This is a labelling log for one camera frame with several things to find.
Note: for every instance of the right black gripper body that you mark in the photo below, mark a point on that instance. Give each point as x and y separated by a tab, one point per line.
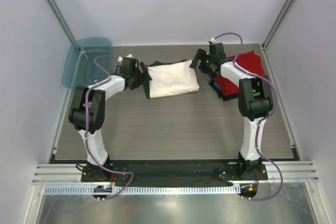
205	66

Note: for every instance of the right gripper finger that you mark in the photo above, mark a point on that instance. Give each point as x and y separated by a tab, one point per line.
201	54
194	63

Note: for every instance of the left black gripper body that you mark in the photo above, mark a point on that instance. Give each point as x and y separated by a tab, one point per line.
138	77

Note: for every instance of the white and green t-shirt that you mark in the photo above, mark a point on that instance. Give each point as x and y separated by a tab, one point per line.
170	79

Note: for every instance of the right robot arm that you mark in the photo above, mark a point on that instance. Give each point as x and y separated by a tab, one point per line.
255	102

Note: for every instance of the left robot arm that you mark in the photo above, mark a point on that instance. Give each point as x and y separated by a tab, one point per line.
88	106

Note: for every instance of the folded blue t-shirt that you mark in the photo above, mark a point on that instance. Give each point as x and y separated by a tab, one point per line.
217	86

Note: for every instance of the folded red t-shirt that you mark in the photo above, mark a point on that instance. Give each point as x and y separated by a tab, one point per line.
249	61

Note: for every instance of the teal plastic bin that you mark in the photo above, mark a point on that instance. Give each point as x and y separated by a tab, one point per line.
80	69

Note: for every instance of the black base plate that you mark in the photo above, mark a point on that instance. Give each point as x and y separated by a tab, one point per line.
173	172

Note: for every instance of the white slotted cable duct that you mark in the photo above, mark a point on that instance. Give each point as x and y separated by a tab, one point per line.
105	190

